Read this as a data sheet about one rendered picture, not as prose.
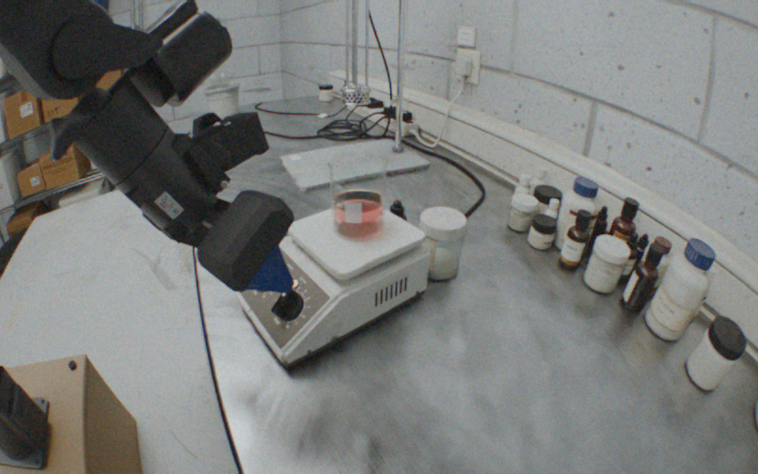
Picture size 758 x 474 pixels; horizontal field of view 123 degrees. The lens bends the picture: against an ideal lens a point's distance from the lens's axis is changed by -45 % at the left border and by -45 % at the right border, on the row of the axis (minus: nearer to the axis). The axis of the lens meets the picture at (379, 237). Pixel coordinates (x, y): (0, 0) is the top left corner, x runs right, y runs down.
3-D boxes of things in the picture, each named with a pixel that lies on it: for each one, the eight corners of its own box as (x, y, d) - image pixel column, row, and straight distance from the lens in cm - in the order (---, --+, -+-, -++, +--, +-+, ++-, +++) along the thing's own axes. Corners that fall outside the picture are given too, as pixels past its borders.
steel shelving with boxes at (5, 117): (18, 280, 317) (-40, 35, 301) (32, 252, 348) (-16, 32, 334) (171, 235, 263) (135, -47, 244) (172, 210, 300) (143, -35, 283)
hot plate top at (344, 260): (340, 283, 36) (339, 276, 35) (283, 231, 44) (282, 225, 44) (429, 241, 42) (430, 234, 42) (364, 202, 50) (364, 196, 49)
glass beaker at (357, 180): (398, 234, 42) (401, 164, 38) (349, 253, 39) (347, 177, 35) (363, 210, 47) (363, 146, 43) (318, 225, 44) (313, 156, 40)
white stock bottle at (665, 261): (630, 276, 63) (649, 229, 60) (654, 282, 65) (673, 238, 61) (632, 292, 59) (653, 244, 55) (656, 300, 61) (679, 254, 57)
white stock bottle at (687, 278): (661, 302, 61) (694, 229, 56) (688, 332, 59) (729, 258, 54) (636, 314, 56) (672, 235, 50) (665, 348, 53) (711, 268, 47)
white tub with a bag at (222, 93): (206, 124, 140) (200, 68, 137) (207, 117, 154) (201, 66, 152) (244, 118, 141) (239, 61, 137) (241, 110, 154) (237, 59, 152)
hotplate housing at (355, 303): (286, 373, 39) (272, 319, 33) (237, 304, 48) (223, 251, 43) (440, 288, 48) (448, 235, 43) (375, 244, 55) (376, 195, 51)
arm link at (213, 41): (42, 47, 21) (197, -65, 26) (23, 62, 29) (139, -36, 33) (144, 181, 25) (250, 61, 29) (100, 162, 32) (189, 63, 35)
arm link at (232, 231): (142, 215, 18) (222, 120, 19) (97, 172, 36) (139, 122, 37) (244, 299, 22) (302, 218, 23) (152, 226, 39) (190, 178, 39)
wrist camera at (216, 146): (177, 148, 25) (243, 79, 27) (152, 146, 32) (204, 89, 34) (232, 204, 27) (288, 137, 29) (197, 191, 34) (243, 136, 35)
